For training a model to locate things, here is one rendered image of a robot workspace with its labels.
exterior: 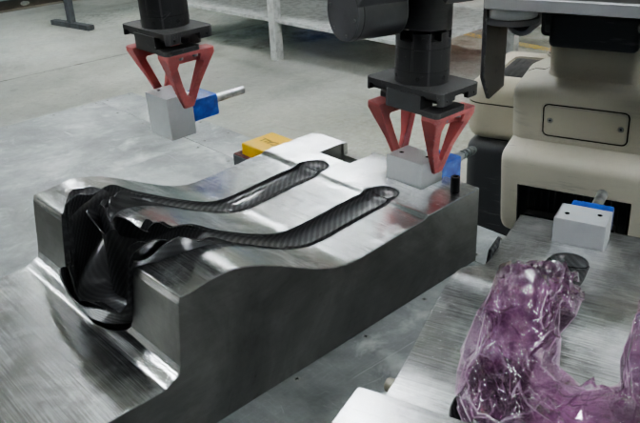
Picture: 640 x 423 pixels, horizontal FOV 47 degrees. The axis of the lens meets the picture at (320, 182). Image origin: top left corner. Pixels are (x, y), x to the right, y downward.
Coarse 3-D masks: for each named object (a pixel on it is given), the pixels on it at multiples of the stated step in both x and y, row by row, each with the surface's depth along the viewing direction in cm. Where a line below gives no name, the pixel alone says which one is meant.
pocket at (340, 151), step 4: (340, 144) 91; (344, 144) 91; (332, 148) 90; (336, 148) 91; (340, 148) 91; (344, 148) 91; (324, 152) 90; (328, 152) 90; (332, 152) 91; (336, 152) 91; (340, 152) 92; (344, 152) 92; (332, 156) 91; (336, 156) 91; (340, 156) 92; (344, 156) 92; (348, 156) 91; (352, 156) 91; (356, 156) 91; (344, 160) 92; (348, 160) 91; (352, 160) 91; (356, 160) 90
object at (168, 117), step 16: (160, 96) 88; (176, 96) 88; (208, 96) 92; (224, 96) 95; (160, 112) 89; (176, 112) 89; (192, 112) 90; (208, 112) 92; (160, 128) 91; (176, 128) 89; (192, 128) 91
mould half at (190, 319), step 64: (64, 192) 71; (192, 192) 81; (320, 192) 79; (448, 192) 77; (64, 256) 68; (192, 256) 58; (256, 256) 61; (320, 256) 67; (384, 256) 70; (448, 256) 77; (0, 320) 65; (64, 320) 64; (192, 320) 55; (256, 320) 60; (320, 320) 66; (0, 384) 57; (64, 384) 56; (128, 384) 56; (192, 384) 57; (256, 384) 62
